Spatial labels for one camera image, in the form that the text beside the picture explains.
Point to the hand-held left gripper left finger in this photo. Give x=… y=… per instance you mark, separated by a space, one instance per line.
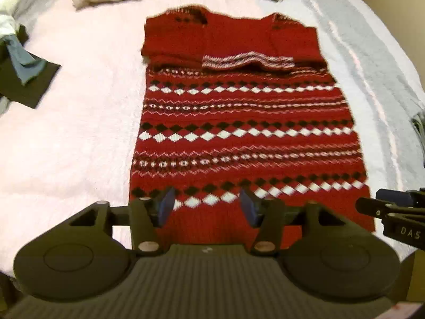
x=165 y=206

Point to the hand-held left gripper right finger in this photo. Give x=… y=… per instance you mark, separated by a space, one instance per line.
x=247 y=208

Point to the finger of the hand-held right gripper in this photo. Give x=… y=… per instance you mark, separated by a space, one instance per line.
x=395 y=196
x=372 y=206

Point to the red patterned knit sweater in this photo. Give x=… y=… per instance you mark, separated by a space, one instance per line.
x=245 y=123

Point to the dark grey-green cloth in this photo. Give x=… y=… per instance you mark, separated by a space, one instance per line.
x=419 y=124

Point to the pink bed sheet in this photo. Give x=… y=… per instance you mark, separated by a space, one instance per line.
x=73 y=139

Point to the grey striped blanket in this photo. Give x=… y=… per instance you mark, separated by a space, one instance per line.
x=358 y=73

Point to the black cloth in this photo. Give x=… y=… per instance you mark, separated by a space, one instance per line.
x=30 y=83

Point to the grey-blue cloth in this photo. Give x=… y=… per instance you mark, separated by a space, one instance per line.
x=23 y=58

